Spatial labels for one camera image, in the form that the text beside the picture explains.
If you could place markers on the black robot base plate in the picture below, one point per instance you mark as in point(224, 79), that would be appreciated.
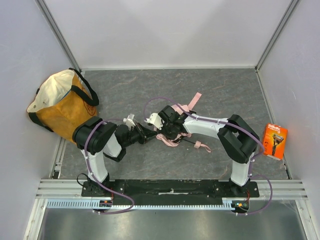
point(171, 191)

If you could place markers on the yellow tote bag black handles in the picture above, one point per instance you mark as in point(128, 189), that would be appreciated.
point(64, 102)

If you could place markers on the pink and black folding umbrella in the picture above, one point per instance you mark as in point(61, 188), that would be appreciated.
point(174, 143)

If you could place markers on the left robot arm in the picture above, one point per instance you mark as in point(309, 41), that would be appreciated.
point(98, 139)

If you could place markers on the orange razor box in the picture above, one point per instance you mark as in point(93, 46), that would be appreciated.
point(274, 141)

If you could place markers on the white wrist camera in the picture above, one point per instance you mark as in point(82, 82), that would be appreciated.
point(155, 120)
point(130, 120)

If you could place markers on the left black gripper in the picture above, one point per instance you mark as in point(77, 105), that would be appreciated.
point(141, 133)

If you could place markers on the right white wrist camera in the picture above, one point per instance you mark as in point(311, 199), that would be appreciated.
point(155, 120)

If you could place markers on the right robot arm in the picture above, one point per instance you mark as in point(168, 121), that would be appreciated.
point(238, 139)

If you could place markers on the light blue cable duct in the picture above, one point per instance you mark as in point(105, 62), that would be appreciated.
point(97, 204)

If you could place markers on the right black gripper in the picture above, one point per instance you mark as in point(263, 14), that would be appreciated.
point(164, 128)

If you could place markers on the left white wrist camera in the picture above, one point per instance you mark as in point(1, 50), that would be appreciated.
point(130, 120)

